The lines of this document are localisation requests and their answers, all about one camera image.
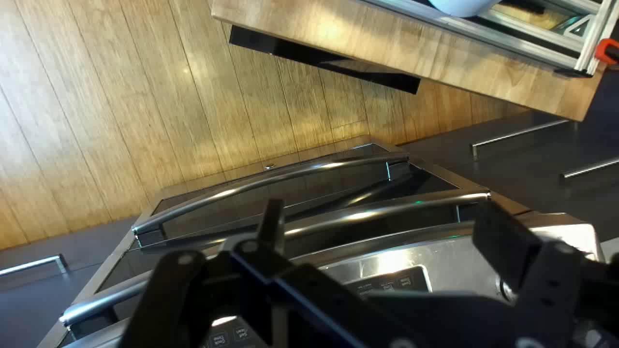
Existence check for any orange clamp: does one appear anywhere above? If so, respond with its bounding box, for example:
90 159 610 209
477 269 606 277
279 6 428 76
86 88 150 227
593 37 619 68

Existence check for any dark grey base cabinet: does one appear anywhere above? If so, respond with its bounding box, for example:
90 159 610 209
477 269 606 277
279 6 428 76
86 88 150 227
0 217 140 348
395 70 619 260

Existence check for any stove bottom drawer handle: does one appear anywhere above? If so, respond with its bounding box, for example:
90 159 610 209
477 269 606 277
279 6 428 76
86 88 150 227
132 151 413 250

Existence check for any stainless steel gas stove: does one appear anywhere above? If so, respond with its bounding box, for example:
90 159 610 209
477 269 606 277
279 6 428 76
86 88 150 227
37 142 608 348

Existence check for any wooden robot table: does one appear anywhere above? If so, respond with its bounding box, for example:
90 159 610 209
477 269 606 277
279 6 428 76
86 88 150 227
210 0 606 124

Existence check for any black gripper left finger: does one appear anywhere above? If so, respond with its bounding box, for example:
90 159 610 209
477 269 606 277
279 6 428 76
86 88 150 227
123 198 417 348

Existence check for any aluminium profile frame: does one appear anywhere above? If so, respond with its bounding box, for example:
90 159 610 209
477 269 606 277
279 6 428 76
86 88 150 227
364 0 619 78

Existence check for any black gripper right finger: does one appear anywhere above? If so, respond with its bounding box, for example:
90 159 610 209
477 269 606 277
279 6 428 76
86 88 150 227
473 202 619 348

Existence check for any long oven door handle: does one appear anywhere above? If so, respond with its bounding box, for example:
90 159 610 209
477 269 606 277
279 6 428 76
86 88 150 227
61 190 494 335

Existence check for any black table support bar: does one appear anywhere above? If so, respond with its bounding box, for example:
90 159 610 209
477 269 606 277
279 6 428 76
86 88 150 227
229 26 422 97

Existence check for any silver drawer handle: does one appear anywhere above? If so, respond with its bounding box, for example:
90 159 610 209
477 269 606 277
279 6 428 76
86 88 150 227
562 157 619 180
471 119 571 161
0 254 68 279

